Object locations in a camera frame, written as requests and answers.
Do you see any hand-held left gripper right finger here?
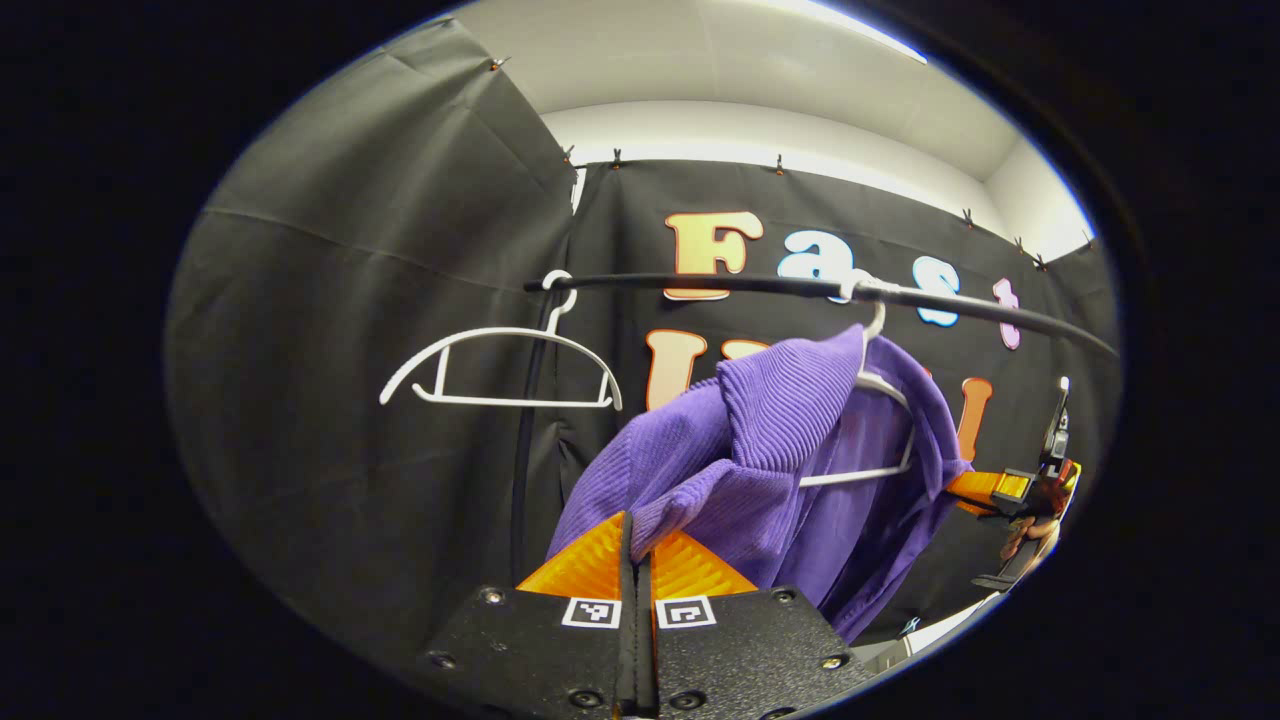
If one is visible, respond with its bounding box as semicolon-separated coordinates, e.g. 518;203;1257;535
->
638;527;879;720

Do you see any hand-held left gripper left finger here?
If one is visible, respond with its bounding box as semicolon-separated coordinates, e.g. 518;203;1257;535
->
413;512;641;720

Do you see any white plastic clothes hanger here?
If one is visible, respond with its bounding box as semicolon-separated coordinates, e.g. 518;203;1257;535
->
798;278;918;489
378;270;624;413

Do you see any purple corduroy jacket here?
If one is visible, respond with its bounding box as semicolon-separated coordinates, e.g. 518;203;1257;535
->
547;323;973;644

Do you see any white panelled cabinet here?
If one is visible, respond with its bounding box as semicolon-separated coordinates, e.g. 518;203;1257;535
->
855;593;1006;673

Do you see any black backdrop cloth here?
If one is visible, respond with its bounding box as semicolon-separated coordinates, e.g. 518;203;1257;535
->
555;160;1121;646
165;20;581;691

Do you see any row of small backdrop clips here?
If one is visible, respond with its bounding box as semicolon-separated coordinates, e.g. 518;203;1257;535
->
488;55;1096;273

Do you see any black clothes rail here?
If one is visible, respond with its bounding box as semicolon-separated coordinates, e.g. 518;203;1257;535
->
510;272;1121;586

